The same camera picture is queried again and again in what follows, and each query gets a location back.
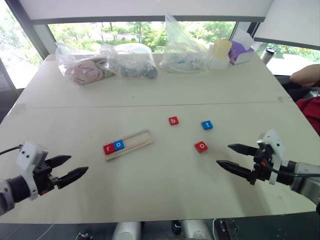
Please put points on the person's bare forearm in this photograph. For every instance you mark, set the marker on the person's bare forearm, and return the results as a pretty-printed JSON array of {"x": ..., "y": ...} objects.
[{"x": 306, "y": 75}]

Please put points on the silver rounded cylinder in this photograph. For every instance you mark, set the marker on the silver rounded cylinder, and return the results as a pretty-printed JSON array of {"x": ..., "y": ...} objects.
[
  {"x": 126, "y": 231},
  {"x": 196, "y": 230}
]

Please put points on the red o tile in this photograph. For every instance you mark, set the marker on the red o tile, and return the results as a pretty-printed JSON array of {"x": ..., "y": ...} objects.
[{"x": 201, "y": 147}]

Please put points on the dark chair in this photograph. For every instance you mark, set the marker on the dark chair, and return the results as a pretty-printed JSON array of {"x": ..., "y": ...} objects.
[{"x": 292, "y": 88}]

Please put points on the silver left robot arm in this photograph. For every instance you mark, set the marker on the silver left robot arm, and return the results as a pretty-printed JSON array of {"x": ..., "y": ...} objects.
[{"x": 10, "y": 192}]

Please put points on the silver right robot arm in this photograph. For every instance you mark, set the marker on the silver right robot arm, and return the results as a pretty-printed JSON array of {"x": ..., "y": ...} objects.
[{"x": 303, "y": 177}]

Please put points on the wooden letter tray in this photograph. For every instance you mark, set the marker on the wooden letter tray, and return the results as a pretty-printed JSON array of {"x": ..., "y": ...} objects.
[{"x": 140, "y": 140}]

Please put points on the narrow white roller blind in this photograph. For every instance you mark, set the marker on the narrow white roller blind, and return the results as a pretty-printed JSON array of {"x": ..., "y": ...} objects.
[{"x": 290, "y": 22}]

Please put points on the plastic bag with pink cloth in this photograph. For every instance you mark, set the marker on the plastic bag with pink cloth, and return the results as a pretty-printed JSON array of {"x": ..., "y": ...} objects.
[{"x": 82, "y": 70}]

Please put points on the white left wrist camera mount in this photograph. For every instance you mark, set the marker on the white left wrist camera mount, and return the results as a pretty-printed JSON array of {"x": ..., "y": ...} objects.
[{"x": 27, "y": 155}]

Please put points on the plastic bag with grey items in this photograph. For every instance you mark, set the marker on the plastic bag with grey items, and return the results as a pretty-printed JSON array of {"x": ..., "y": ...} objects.
[{"x": 132, "y": 62}]

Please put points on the dark grey window post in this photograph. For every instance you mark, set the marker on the dark grey window post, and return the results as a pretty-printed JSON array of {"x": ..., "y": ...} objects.
[
  {"x": 246, "y": 31},
  {"x": 30, "y": 27}
]

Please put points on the red b tile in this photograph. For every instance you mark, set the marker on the red b tile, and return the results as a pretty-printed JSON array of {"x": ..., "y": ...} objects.
[{"x": 173, "y": 121}]

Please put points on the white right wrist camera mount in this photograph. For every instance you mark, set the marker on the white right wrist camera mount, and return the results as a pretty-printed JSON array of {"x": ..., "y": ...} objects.
[{"x": 273, "y": 142}]

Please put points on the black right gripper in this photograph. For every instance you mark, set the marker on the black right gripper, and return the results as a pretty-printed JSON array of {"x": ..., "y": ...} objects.
[{"x": 262, "y": 167}]

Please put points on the black metal bracket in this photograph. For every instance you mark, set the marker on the black metal bracket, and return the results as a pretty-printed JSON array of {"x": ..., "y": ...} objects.
[{"x": 227, "y": 230}]

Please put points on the person in red shirt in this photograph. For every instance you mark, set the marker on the person in red shirt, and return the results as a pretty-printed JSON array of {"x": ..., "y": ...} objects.
[{"x": 311, "y": 112}]

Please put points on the red r tile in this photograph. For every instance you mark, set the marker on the red r tile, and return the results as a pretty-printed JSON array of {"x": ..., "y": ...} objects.
[{"x": 109, "y": 149}]

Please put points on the purple and white tissue box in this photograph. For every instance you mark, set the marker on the purple and white tissue box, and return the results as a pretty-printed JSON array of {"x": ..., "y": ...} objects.
[{"x": 240, "y": 51}]

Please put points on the wide white roller blind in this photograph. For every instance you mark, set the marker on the wide white roller blind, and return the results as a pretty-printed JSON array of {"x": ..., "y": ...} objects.
[{"x": 140, "y": 10}]

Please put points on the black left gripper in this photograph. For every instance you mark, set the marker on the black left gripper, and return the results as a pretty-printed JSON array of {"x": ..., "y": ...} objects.
[{"x": 43, "y": 177}]

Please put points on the translucent container with yellow cup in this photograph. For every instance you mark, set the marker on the translucent container with yellow cup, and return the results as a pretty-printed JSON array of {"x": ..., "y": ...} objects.
[{"x": 220, "y": 53}]

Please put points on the blue o tile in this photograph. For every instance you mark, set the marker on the blue o tile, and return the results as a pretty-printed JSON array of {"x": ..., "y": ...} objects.
[{"x": 118, "y": 145}]

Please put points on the white tumbler with black lid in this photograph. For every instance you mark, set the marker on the white tumbler with black lid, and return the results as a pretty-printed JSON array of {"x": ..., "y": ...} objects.
[{"x": 268, "y": 56}]

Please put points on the blue t tile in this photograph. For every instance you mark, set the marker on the blue t tile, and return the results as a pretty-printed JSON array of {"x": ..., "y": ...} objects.
[{"x": 207, "y": 125}]

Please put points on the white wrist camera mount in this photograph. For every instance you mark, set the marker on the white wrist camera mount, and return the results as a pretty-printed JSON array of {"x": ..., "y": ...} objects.
[
  {"x": 27, "y": 155},
  {"x": 273, "y": 142}
]

